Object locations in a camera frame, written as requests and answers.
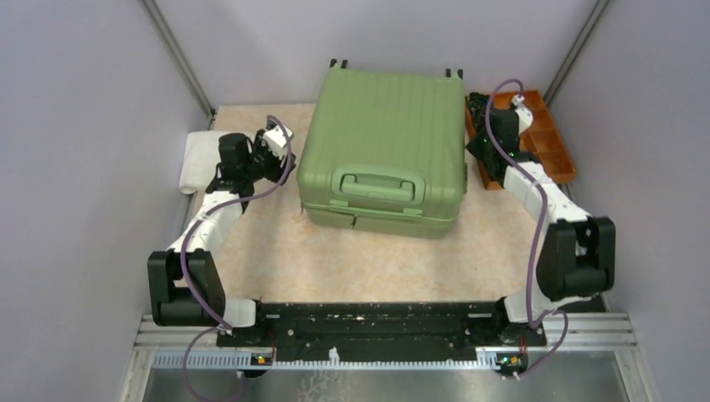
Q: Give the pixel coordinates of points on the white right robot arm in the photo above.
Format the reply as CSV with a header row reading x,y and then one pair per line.
x,y
572,257

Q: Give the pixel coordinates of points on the white folded towel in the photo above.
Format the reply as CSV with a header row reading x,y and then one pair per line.
x,y
200,158

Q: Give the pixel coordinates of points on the white slotted cable duct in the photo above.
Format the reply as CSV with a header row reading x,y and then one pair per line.
x,y
245,361

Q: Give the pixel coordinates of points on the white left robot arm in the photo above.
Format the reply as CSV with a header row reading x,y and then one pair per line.
x,y
184,283

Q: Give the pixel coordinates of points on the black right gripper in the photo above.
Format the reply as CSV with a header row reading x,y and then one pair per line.
x,y
472,146

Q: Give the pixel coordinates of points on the green suitcase blue lining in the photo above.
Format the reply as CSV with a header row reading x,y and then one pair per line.
x,y
385,153

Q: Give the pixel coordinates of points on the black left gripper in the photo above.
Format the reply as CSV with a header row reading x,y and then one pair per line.
x,y
279,174

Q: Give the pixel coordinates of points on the orange compartment tray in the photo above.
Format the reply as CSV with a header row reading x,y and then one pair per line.
x,y
543,138

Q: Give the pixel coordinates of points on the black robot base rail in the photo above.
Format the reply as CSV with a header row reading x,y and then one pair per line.
x,y
387,332

